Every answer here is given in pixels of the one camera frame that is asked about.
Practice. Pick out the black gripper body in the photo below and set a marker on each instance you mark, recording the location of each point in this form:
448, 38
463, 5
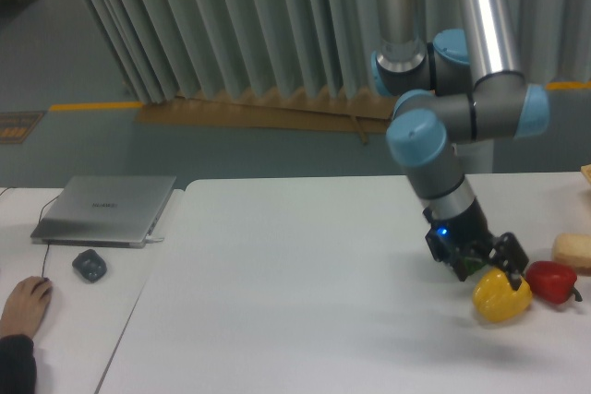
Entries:
465, 235

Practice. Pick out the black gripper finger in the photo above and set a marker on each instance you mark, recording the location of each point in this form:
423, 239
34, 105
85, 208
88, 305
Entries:
461, 266
507, 255

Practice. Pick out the yellow bell pepper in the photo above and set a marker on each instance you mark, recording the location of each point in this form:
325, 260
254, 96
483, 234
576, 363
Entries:
495, 299

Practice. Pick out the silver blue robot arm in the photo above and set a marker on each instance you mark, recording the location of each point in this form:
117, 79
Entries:
465, 86

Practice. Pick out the black sleeved forearm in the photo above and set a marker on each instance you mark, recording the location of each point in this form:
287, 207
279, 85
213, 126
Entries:
18, 365

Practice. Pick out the green bell pepper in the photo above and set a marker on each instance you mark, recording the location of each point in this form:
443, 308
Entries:
472, 265

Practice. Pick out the red bell pepper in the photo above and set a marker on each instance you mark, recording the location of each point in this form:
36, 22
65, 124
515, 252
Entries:
553, 282

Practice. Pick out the person's bare hand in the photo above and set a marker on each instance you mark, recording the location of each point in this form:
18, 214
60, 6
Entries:
25, 307

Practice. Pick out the bread slice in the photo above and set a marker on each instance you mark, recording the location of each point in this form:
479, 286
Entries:
573, 250

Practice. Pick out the wooden board corner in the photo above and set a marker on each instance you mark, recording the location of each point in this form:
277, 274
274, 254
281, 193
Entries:
586, 172

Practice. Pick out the brown cardboard sheet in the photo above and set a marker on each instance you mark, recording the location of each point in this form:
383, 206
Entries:
364, 114

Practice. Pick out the white usb plug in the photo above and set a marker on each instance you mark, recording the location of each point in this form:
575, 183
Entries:
154, 240

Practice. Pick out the pale green folding curtain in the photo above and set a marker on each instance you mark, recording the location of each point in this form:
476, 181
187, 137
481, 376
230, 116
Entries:
231, 48

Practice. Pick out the dark grey small controller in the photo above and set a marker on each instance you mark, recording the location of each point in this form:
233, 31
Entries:
90, 266

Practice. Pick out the silver closed laptop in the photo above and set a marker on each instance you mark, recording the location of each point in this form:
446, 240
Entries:
118, 211

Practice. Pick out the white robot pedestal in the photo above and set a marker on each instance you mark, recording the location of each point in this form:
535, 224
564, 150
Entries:
476, 157

